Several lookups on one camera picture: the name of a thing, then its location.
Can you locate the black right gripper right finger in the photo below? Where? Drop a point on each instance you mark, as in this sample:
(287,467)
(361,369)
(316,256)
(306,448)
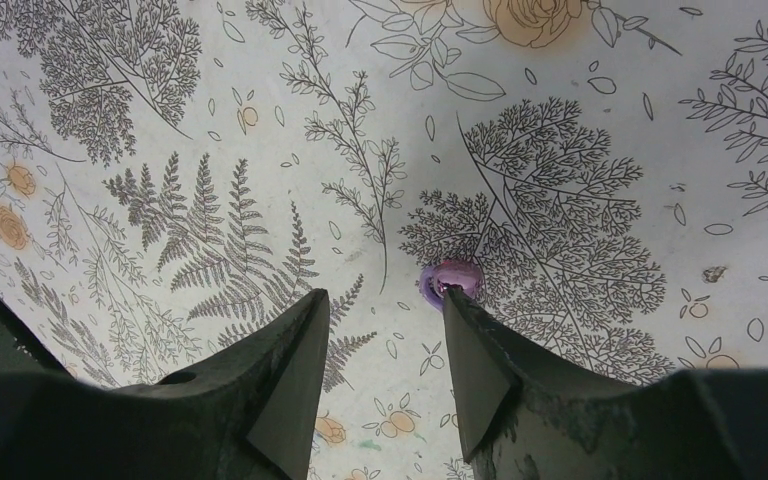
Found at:
(527,413)

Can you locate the purple translucent earbuds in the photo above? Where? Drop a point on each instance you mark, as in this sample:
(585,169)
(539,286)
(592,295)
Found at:
(435,280)

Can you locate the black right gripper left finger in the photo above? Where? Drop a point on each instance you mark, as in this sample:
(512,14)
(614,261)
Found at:
(246,412)

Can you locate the floral table mat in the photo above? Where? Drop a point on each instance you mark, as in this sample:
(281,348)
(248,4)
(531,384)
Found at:
(174,174)

